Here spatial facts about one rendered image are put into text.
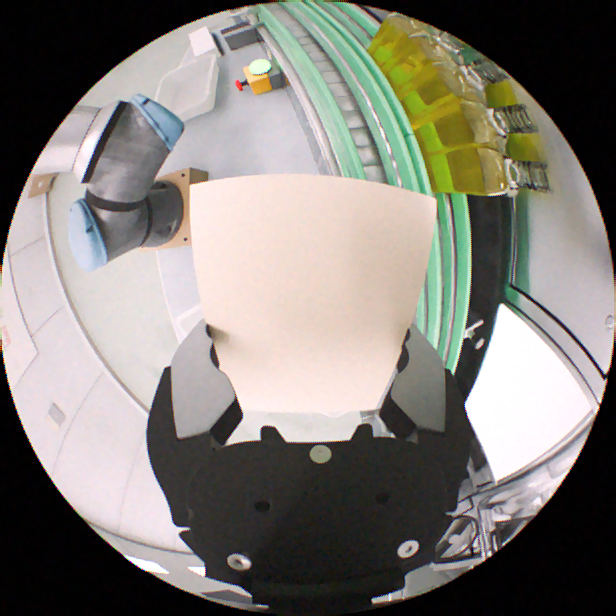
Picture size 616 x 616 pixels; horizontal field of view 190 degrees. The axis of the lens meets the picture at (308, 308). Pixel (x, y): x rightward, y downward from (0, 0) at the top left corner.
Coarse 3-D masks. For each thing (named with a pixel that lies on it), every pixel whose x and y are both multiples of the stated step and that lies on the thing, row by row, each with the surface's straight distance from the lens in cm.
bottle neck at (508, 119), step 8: (520, 104) 24; (496, 112) 24; (504, 112) 24; (512, 112) 23; (520, 112) 23; (528, 112) 25; (496, 120) 24; (504, 120) 24; (512, 120) 23; (520, 120) 23; (528, 120) 23; (504, 128) 24; (512, 128) 24; (520, 128) 24; (528, 128) 23; (536, 128) 24
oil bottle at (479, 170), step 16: (432, 160) 30; (448, 160) 28; (464, 160) 26; (480, 160) 24; (496, 160) 23; (432, 176) 31; (448, 176) 28; (464, 176) 26; (480, 176) 24; (496, 176) 23; (432, 192) 33; (448, 192) 29; (464, 192) 27; (480, 192) 25; (496, 192) 24; (512, 192) 25
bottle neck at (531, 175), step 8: (512, 160) 24; (512, 168) 23; (520, 168) 23; (528, 168) 22; (536, 168) 22; (544, 168) 22; (512, 176) 23; (520, 176) 23; (528, 176) 22; (536, 176) 22; (544, 176) 22; (520, 184) 23; (528, 184) 23; (536, 184) 22; (544, 184) 22; (552, 184) 24; (544, 192) 23; (552, 192) 23
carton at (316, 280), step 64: (192, 192) 10; (256, 192) 9; (320, 192) 9; (384, 192) 10; (256, 256) 9; (320, 256) 9; (384, 256) 10; (256, 320) 11; (320, 320) 10; (384, 320) 11; (256, 384) 14; (320, 384) 14; (384, 384) 16
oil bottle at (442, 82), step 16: (432, 64) 28; (448, 64) 27; (416, 80) 31; (432, 80) 28; (448, 80) 26; (464, 80) 26; (400, 96) 34; (416, 96) 31; (432, 96) 28; (448, 96) 27; (464, 96) 26; (480, 96) 28; (416, 112) 31; (432, 112) 31
